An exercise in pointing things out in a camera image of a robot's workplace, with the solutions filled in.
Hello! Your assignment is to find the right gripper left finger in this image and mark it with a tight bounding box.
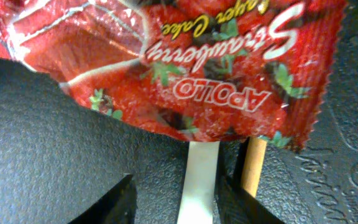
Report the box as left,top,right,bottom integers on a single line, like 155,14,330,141
69,174,135,224

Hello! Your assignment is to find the red snack wrapper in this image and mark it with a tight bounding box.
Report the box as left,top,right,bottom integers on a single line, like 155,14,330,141
0,0,347,151

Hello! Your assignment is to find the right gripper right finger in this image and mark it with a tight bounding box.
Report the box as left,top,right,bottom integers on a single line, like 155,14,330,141
219,175,284,224

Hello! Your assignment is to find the white plastic fork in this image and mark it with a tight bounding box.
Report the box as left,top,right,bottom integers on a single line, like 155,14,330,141
177,141,219,224

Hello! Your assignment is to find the round black tray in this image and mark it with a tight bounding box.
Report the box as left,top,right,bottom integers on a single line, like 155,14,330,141
0,1,358,223

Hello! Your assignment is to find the wooden chopstick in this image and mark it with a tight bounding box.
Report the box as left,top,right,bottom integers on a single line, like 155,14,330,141
241,138,267,198

